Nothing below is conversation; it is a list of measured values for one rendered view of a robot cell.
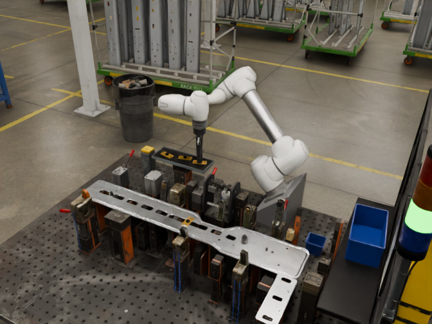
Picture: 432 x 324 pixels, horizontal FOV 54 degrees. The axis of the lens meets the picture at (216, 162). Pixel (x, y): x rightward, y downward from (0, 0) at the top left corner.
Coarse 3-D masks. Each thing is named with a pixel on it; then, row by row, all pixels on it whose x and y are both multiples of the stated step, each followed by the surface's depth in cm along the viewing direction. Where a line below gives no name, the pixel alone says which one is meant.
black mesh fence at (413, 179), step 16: (416, 144) 266; (416, 160) 187; (416, 176) 176; (400, 192) 294; (400, 208) 218; (400, 224) 170; (400, 256) 136; (384, 288) 160; (384, 304) 140; (384, 320) 116
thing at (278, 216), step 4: (280, 200) 216; (284, 200) 216; (276, 204) 214; (280, 204) 213; (284, 204) 216; (276, 208) 218; (280, 208) 218; (276, 212) 219; (280, 212) 219; (276, 216) 220; (280, 216) 219; (280, 220) 219; (280, 224) 221
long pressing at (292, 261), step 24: (96, 192) 254; (120, 192) 255; (144, 216) 236; (168, 216) 237; (192, 216) 237; (216, 240) 220; (240, 240) 221; (264, 240) 221; (264, 264) 206; (288, 264) 207
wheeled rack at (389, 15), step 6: (390, 0) 1025; (384, 6) 961; (390, 6) 1037; (384, 12) 982; (390, 12) 1010; (396, 12) 1004; (414, 12) 989; (384, 18) 970; (390, 18) 964; (396, 18) 965; (402, 18) 961; (408, 18) 955; (384, 24) 983
